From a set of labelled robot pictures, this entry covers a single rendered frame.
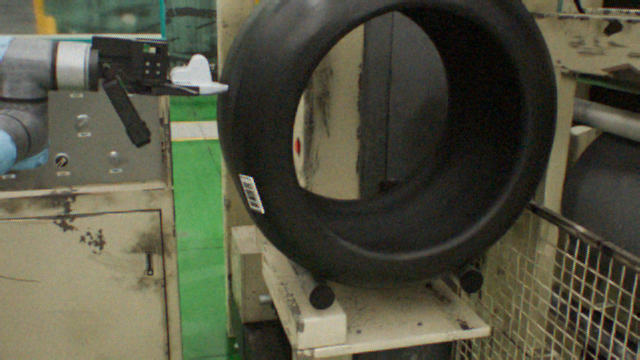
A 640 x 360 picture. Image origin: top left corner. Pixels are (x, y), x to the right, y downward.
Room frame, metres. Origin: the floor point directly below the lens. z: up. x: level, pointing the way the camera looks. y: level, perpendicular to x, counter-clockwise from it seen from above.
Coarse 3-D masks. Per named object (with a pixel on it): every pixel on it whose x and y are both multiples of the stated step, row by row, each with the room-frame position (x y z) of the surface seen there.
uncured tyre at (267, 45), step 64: (320, 0) 0.97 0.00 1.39; (384, 0) 0.98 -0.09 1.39; (448, 0) 1.00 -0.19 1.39; (512, 0) 1.06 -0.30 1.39; (256, 64) 0.96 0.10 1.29; (448, 64) 1.31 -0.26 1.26; (512, 64) 1.05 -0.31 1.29; (256, 128) 0.94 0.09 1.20; (448, 128) 1.31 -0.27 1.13; (512, 128) 1.22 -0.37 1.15; (384, 192) 1.30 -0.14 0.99; (448, 192) 1.28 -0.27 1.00; (512, 192) 1.04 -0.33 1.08; (320, 256) 0.96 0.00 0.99; (384, 256) 0.98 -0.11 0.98; (448, 256) 1.01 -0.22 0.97
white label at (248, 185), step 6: (240, 180) 0.96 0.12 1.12; (246, 180) 0.94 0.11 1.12; (252, 180) 0.93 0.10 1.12; (246, 186) 0.95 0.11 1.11; (252, 186) 0.93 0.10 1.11; (246, 192) 0.96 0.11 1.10; (252, 192) 0.94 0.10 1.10; (252, 198) 0.94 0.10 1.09; (258, 198) 0.93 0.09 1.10; (252, 204) 0.95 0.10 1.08; (258, 204) 0.93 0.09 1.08; (258, 210) 0.94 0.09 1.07
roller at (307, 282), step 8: (296, 264) 1.10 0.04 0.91; (296, 272) 1.08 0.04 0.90; (304, 272) 1.05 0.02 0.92; (312, 272) 1.04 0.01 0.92; (304, 280) 1.03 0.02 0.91; (312, 280) 1.01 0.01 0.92; (320, 280) 1.01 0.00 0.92; (304, 288) 1.02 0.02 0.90; (312, 288) 0.99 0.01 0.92; (320, 288) 0.99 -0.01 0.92; (328, 288) 0.99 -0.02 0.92; (312, 296) 0.98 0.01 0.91; (320, 296) 0.98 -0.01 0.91; (328, 296) 0.99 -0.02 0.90; (312, 304) 0.98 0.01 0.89; (320, 304) 0.98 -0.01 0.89; (328, 304) 0.99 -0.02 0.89
